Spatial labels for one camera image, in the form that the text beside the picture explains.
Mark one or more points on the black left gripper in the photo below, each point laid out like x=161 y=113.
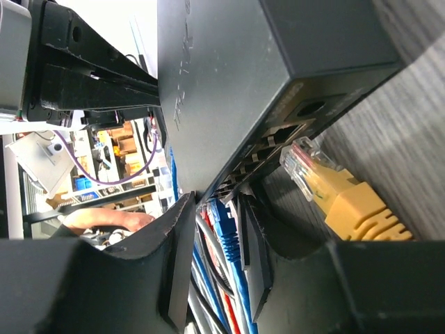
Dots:
x=33 y=91

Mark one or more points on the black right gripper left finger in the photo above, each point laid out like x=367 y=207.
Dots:
x=65 y=285

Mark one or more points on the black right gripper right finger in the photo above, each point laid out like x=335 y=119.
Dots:
x=297 y=285

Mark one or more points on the black network switch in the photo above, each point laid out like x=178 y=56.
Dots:
x=239 y=80

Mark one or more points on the person hand in background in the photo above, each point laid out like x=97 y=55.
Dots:
x=88 y=218

